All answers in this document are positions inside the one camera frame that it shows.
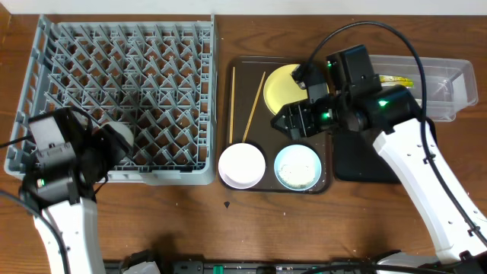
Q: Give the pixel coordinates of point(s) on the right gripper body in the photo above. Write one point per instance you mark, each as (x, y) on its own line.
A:
(324, 116)

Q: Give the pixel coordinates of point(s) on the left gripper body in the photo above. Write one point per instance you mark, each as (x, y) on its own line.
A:
(104, 151)

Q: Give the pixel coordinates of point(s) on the white cup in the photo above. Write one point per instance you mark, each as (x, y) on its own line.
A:
(122, 130)

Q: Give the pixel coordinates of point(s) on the light blue bowl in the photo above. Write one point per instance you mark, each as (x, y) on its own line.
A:
(297, 167)

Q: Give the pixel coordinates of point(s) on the wooden chopstick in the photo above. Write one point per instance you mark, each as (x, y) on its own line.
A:
(253, 109)
(231, 106)

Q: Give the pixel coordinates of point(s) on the green yellow snack wrapper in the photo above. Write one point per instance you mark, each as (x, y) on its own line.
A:
(390, 81)

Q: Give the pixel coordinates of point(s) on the pink white bowl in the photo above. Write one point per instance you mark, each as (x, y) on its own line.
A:
(241, 166)

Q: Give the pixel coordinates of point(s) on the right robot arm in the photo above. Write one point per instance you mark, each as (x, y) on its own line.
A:
(398, 131)

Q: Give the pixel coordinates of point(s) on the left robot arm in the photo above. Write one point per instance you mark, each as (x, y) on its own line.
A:
(71, 156)

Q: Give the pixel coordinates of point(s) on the black waste tray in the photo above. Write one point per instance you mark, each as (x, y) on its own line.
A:
(354, 159)

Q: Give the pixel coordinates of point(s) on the yellow round plate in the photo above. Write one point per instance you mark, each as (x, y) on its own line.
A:
(280, 89)

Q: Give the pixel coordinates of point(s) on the dark brown serving tray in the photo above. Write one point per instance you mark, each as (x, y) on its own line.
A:
(244, 77)

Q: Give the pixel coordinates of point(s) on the grey plastic dish rack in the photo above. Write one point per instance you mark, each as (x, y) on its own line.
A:
(158, 78)

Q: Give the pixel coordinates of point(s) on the clear plastic bin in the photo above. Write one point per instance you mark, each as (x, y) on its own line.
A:
(451, 83)

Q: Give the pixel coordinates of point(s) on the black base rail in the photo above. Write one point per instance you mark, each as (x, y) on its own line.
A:
(148, 262)

